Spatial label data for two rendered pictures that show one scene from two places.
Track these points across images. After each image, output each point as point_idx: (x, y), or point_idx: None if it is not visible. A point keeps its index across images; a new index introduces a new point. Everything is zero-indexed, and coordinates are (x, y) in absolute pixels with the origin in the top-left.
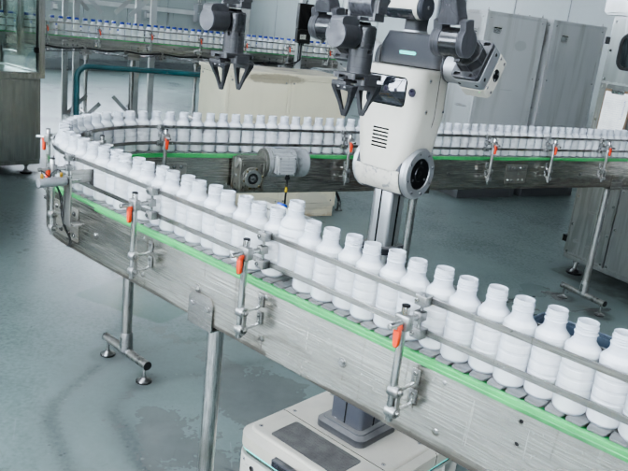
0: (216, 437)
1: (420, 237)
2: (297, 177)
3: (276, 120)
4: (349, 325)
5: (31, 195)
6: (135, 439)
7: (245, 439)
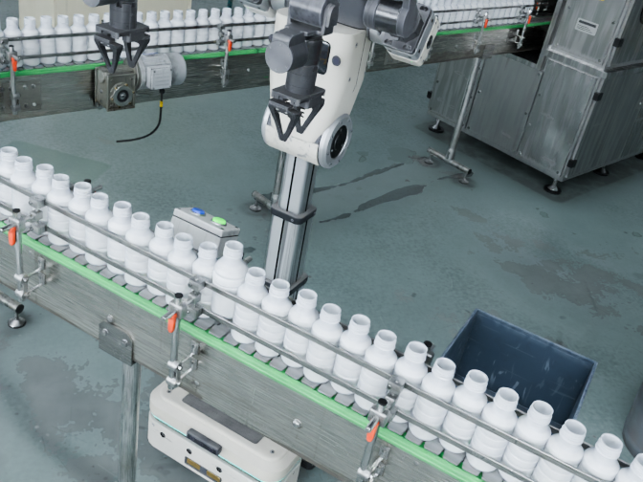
0: (112, 386)
1: None
2: None
3: (142, 17)
4: (305, 392)
5: None
6: (23, 403)
7: (153, 407)
